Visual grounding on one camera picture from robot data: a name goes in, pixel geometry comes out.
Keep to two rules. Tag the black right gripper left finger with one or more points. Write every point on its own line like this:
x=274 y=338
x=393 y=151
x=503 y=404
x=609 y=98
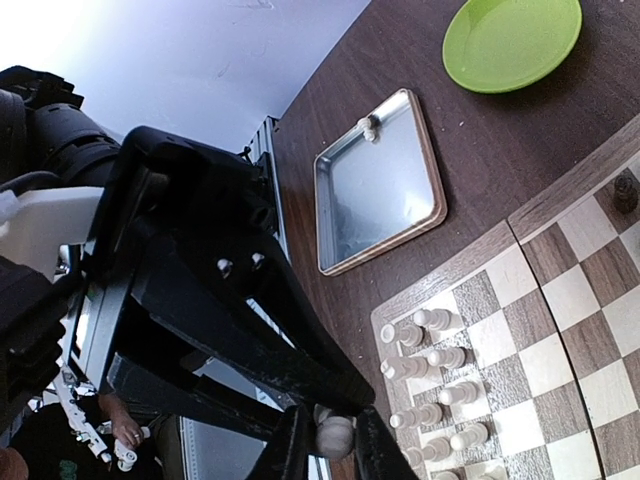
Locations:
x=285 y=456

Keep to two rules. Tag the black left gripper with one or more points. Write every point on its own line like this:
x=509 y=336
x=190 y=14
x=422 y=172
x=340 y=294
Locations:
x=184 y=262

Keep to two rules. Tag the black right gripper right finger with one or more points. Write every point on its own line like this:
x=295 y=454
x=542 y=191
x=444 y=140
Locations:
x=377 y=455

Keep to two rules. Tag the white chess queen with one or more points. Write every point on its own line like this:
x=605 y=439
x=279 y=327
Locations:
x=435 y=450

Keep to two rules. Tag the white chess bishop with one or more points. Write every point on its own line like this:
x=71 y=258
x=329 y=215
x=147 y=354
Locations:
x=425 y=415

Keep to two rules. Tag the white chess knight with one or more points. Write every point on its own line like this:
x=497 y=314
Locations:
x=403 y=368

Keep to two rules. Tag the white chess king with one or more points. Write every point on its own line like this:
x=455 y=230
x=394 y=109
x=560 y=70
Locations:
x=477 y=471

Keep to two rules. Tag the white chess rook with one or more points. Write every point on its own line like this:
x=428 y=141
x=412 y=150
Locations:
x=409 y=335

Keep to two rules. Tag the metal tray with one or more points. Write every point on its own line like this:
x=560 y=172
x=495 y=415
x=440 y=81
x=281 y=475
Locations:
x=373 y=197

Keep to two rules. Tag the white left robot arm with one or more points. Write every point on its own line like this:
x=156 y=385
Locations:
x=55 y=162

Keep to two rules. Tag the wooden chess board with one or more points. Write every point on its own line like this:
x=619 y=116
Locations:
x=549 y=307

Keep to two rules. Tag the white chess pieces pile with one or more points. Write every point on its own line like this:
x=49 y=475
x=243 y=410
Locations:
x=369 y=128

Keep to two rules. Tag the black chess pieces row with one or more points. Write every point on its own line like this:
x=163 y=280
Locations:
x=625 y=198

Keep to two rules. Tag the person hand in background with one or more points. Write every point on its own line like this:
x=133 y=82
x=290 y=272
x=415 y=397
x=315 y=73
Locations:
x=124 y=427

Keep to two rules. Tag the green plate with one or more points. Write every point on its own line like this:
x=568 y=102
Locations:
x=493 y=47

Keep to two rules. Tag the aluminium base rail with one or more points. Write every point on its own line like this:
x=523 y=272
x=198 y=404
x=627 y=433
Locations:
x=260 y=151

